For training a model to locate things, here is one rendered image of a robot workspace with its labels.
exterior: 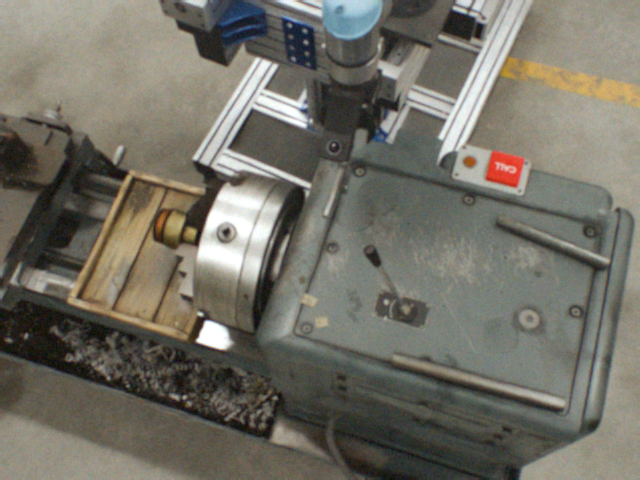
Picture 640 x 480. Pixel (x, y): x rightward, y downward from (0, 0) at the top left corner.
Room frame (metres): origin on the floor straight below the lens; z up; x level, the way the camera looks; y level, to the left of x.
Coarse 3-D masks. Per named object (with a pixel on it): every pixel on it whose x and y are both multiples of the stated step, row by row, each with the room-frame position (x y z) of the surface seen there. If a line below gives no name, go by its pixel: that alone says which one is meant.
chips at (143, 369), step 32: (0, 320) 0.68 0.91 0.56; (32, 320) 0.67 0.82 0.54; (64, 320) 0.66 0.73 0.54; (32, 352) 0.58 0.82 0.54; (64, 352) 0.57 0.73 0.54; (96, 352) 0.56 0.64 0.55; (128, 352) 0.54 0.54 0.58; (160, 352) 0.54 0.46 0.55; (128, 384) 0.46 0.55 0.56; (160, 384) 0.44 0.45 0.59; (192, 384) 0.43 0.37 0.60; (224, 384) 0.42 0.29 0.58; (256, 384) 0.42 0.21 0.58; (224, 416) 0.35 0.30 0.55; (256, 416) 0.34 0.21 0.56
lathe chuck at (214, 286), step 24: (240, 192) 0.64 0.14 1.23; (264, 192) 0.64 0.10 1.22; (216, 216) 0.59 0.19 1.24; (240, 216) 0.58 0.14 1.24; (216, 240) 0.54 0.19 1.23; (240, 240) 0.54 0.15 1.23; (216, 264) 0.50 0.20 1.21; (240, 264) 0.50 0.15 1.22; (192, 288) 0.48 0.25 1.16; (216, 288) 0.47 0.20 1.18; (216, 312) 0.44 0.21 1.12
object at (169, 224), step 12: (168, 216) 0.66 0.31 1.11; (180, 216) 0.66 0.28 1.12; (156, 228) 0.64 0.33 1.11; (168, 228) 0.63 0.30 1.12; (180, 228) 0.63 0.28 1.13; (192, 228) 0.63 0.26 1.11; (156, 240) 0.62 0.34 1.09; (168, 240) 0.61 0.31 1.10; (180, 240) 0.61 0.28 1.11; (192, 240) 0.61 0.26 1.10
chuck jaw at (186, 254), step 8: (184, 248) 0.59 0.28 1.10; (192, 248) 0.59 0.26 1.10; (176, 256) 0.58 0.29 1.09; (184, 256) 0.57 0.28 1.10; (192, 256) 0.57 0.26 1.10; (184, 264) 0.56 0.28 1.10; (192, 264) 0.55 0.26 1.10; (184, 272) 0.54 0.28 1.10; (192, 272) 0.54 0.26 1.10; (184, 280) 0.52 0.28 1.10; (184, 288) 0.50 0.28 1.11; (184, 296) 0.49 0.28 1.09; (208, 312) 0.46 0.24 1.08
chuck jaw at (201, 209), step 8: (232, 176) 0.69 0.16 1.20; (208, 184) 0.68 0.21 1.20; (216, 184) 0.68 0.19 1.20; (224, 184) 0.68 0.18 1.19; (232, 184) 0.67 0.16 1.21; (240, 184) 0.67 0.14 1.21; (208, 192) 0.66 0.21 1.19; (216, 192) 0.66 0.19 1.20; (200, 200) 0.67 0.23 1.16; (208, 200) 0.65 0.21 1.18; (192, 208) 0.67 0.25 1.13; (200, 208) 0.65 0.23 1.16; (208, 208) 0.64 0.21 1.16; (192, 216) 0.64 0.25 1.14; (200, 216) 0.64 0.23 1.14; (192, 224) 0.63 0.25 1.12; (200, 224) 0.63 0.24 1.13
